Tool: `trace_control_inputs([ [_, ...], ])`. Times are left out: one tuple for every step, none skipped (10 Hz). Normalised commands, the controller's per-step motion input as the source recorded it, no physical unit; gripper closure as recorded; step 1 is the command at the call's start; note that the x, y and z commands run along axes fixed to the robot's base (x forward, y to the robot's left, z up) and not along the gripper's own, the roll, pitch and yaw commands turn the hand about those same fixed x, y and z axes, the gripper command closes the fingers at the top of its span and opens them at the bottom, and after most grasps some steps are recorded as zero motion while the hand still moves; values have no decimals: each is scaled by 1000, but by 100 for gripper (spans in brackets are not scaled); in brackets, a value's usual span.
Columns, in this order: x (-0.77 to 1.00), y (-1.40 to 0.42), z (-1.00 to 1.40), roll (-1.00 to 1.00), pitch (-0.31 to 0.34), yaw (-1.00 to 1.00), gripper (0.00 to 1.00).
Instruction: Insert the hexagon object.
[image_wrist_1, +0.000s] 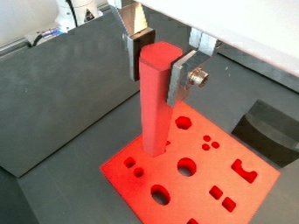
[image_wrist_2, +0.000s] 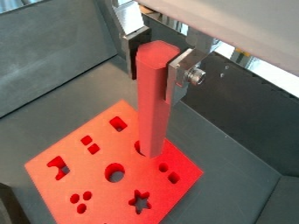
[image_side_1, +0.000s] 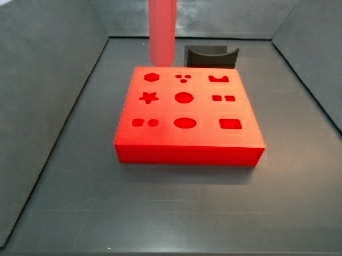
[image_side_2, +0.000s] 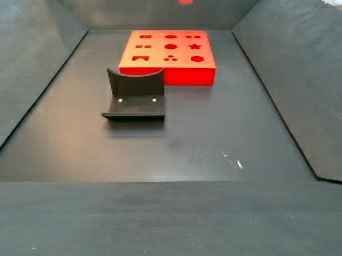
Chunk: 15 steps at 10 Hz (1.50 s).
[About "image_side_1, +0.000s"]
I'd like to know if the red shape sorting block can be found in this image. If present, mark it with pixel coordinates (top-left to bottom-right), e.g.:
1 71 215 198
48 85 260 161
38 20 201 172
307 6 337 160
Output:
113 67 265 167

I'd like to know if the black curved holder block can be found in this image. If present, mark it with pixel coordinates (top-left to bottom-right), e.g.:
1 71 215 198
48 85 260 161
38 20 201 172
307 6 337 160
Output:
184 45 239 69

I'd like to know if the red hexagon peg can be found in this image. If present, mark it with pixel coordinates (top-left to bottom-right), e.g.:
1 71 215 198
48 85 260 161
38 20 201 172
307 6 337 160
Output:
148 0 176 67

